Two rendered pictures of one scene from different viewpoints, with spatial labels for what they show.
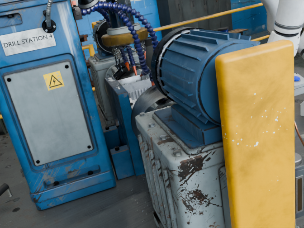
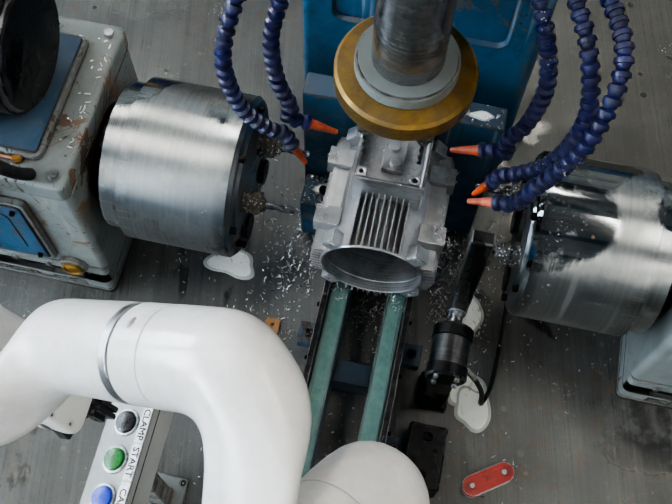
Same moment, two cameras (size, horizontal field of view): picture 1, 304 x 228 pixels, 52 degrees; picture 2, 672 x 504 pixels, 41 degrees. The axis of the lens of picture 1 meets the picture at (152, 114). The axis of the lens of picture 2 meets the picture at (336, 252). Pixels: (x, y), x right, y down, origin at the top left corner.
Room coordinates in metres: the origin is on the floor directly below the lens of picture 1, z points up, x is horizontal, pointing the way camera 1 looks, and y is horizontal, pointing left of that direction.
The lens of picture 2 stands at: (1.42, -0.60, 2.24)
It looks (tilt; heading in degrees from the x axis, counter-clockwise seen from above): 66 degrees down; 114
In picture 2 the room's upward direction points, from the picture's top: 2 degrees clockwise
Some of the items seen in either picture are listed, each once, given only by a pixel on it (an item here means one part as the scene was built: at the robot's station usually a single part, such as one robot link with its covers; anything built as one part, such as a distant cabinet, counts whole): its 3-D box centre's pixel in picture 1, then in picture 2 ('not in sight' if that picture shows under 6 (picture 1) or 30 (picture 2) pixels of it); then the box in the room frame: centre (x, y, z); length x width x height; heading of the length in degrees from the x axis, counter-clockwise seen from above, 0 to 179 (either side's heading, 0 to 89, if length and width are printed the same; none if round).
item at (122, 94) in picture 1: (115, 125); (399, 142); (1.20, 0.16, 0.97); 0.30 x 0.11 x 0.34; 14
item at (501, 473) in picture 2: not in sight; (487, 479); (1.55, -0.25, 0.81); 0.09 x 0.03 x 0.02; 48
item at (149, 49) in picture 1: (149, 52); not in sight; (6.55, -0.19, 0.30); 0.39 x 0.39 x 0.60
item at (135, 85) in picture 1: (135, 87); (392, 159); (1.22, 0.05, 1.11); 0.12 x 0.11 x 0.07; 104
